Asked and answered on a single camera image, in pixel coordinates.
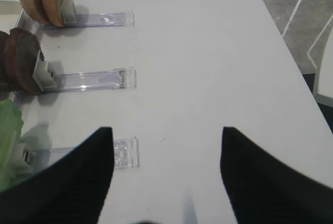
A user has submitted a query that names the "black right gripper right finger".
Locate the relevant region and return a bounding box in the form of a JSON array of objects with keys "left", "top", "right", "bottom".
[{"left": 220, "top": 127, "right": 332, "bottom": 223}]

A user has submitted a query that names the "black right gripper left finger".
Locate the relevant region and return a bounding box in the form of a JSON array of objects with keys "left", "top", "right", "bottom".
[{"left": 1, "top": 127, "right": 114, "bottom": 223}]

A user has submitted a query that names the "green lettuce leaf in rack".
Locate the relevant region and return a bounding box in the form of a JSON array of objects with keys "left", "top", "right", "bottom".
[{"left": 1, "top": 99, "right": 23, "bottom": 191}]

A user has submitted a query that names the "outer brown meat patty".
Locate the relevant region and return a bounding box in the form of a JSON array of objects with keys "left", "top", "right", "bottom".
[{"left": 16, "top": 32, "right": 42, "bottom": 95}]

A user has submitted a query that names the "brown meat patty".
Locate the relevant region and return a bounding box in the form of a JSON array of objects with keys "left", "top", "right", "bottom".
[
  {"left": 1, "top": 28, "right": 24, "bottom": 92},
  {"left": 16, "top": 32, "right": 42, "bottom": 95}
]

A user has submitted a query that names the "inner brown meat patty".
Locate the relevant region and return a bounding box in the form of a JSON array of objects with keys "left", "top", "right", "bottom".
[{"left": 1, "top": 28, "right": 24, "bottom": 92}]

